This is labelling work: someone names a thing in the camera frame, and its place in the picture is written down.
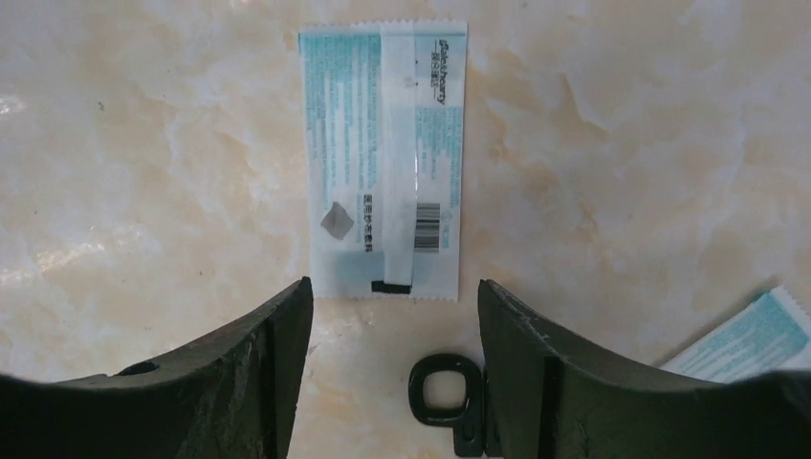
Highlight white printed packet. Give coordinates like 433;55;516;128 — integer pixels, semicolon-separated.
661;286;810;383

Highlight black handled bandage shears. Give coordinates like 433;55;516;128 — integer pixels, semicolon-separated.
407;353;486;458

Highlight white teal label packet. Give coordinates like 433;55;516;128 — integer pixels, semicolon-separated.
298;20;469;301

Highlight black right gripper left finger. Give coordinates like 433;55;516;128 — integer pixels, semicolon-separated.
1;277;314;458

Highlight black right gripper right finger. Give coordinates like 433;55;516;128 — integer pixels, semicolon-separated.
477;280;810;458

